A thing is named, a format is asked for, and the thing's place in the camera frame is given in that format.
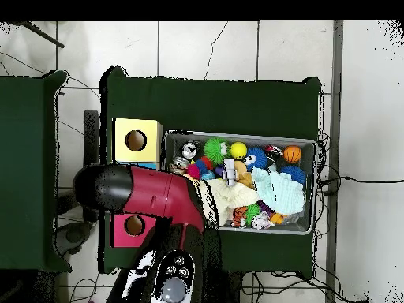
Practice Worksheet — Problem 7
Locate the large green spiky ball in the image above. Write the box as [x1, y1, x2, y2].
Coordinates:
[203, 137, 230, 164]

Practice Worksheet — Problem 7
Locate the crushed silver soda can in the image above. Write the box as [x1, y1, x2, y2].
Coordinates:
[181, 141, 200, 160]

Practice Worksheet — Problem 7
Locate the grey stand base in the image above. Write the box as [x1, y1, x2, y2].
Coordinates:
[53, 220, 97, 256]

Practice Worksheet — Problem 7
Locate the light blue waffle cloth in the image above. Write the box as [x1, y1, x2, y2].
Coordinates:
[251, 166, 307, 217]

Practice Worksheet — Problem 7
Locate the cream waffle cloth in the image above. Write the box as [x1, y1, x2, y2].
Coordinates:
[198, 178, 260, 227]

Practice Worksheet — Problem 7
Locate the blue spiky ball with eyes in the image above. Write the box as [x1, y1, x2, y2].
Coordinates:
[244, 148, 269, 173]

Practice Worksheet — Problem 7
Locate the grey metal toy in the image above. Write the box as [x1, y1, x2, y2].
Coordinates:
[222, 157, 238, 188]

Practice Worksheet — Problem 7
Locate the yellow ball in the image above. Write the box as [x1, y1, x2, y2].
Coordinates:
[230, 141, 248, 159]

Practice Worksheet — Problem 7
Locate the green cloth side table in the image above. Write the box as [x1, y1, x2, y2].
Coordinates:
[0, 70, 70, 274]

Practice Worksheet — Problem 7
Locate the black flat panel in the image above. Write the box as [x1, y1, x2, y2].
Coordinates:
[84, 110, 102, 223]

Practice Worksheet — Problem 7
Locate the orange basketball toy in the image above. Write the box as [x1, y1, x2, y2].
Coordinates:
[283, 144, 303, 165]

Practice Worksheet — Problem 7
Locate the shallow clear mesh bin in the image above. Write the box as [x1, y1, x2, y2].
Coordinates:
[159, 130, 319, 238]

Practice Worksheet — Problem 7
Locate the dark thin rod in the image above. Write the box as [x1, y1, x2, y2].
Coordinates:
[17, 21, 66, 50]

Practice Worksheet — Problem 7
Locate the dark green table cloth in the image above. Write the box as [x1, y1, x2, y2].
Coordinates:
[99, 65, 323, 279]

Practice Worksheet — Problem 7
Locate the orange striped tiger toy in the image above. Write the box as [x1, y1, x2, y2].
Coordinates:
[230, 206, 249, 228]

